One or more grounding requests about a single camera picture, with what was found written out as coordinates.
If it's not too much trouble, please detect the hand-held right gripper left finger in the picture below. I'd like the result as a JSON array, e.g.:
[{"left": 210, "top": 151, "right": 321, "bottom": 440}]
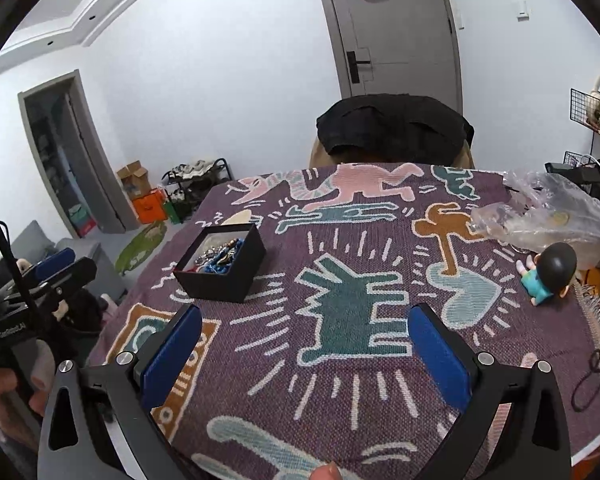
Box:
[{"left": 37, "top": 304, "right": 203, "bottom": 480}]

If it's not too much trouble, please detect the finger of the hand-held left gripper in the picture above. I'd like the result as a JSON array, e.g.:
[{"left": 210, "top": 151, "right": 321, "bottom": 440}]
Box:
[
  {"left": 37, "top": 257, "right": 98, "bottom": 303},
  {"left": 30, "top": 247, "right": 77, "bottom": 285}
]

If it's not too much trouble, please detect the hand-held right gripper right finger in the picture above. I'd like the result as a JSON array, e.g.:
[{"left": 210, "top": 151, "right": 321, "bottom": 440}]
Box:
[{"left": 407, "top": 302, "right": 573, "bottom": 480}]

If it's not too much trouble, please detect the black jewelry box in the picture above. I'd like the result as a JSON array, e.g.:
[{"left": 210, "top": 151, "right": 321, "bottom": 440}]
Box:
[{"left": 172, "top": 222, "right": 267, "bottom": 304}]

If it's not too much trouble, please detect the pile of beaded jewelry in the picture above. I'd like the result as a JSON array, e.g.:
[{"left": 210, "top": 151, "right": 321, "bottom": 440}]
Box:
[{"left": 190, "top": 239, "right": 246, "bottom": 276}]

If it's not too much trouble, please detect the white organza pouch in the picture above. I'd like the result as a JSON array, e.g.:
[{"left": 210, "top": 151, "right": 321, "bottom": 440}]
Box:
[{"left": 223, "top": 210, "right": 263, "bottom": 226}]

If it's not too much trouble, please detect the grey sofa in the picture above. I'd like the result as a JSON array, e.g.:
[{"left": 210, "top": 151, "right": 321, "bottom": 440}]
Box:
[{"left": 0, "top": 220, "right": 116, "bottom": 301}]

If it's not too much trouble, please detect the green red box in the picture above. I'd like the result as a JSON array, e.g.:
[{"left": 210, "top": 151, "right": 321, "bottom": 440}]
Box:
[{"left": 67, "top": 205, "right": 98, "bottom": 238}]

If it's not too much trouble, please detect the green rug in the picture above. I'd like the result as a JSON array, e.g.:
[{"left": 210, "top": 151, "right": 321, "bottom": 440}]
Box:
[{"left": 114, "top": 221, "right": 168, "bottom": 276}]

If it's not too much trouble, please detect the orange box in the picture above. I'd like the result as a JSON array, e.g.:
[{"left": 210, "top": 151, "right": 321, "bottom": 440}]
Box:
[{"left": 131, "top": 191, "right": 168, "bottom": 223}]

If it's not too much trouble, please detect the cardboard box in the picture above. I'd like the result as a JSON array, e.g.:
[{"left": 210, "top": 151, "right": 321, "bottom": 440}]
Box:
[{"left": 117, "top": 160, "right": 151, "bottom": 198}]

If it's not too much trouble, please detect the black shoe rack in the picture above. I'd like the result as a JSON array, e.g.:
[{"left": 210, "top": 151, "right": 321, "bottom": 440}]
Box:
[{"left": 161, "top": 158, "right": 231, "bottom": 211}]

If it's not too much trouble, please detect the black-haired toy figurine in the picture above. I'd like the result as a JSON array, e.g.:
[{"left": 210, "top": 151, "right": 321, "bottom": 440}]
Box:
[{"left": 516, "top": 242, "right": 578, "bottom": 307}]

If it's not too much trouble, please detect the purple printed blanket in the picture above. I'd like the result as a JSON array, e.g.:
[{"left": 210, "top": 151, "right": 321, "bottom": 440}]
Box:
[{"left": 87, "top": 161, "right": 600, "bottom": 480}]

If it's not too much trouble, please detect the clear plastic bag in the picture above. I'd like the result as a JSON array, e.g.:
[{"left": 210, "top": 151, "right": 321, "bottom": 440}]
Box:
[{"left": 470, "top": 169, "right": 600, "bottom": 268}]

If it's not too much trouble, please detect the black device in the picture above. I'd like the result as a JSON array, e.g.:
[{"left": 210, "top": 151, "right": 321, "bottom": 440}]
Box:
[{"left": 545, "top": 160, "right": 600, "bottom": 186}]

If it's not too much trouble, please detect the black cloth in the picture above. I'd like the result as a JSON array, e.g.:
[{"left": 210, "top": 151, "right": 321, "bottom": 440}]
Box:
[{"left": 316, "top": 94, "right": 476, "bottom": 166}]

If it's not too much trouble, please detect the grey door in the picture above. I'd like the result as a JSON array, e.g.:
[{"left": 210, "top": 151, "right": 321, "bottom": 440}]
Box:
[{"left": 311, "top": 0, "right": 463, "bottom": 111}]

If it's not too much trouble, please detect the black strap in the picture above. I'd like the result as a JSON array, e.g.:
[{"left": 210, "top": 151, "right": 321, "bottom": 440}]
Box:
[{"left": 0, "top": 192, "right": 51, "bottom": 361}]

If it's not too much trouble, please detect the grey doorway frame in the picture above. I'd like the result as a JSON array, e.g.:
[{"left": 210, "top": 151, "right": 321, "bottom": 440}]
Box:
[{"left": 19, "top": 70, "right": 136, "bottom": 238}]

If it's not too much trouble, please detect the black cable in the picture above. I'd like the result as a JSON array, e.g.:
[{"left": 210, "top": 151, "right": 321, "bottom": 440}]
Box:
[{"left": 570, "top": 345, "right": 600, "bottom": 411}]

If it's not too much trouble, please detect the black wire grid rack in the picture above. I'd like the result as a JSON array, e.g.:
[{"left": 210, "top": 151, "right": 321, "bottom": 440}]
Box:
[{"left": 562, "top": 72, "right": 600, "bottom": 171}]

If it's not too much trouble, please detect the black door handle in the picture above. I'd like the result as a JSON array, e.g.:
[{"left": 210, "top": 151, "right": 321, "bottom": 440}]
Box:
[{"left": 346, "top": 51, "right": 372, "bottom": 83}]

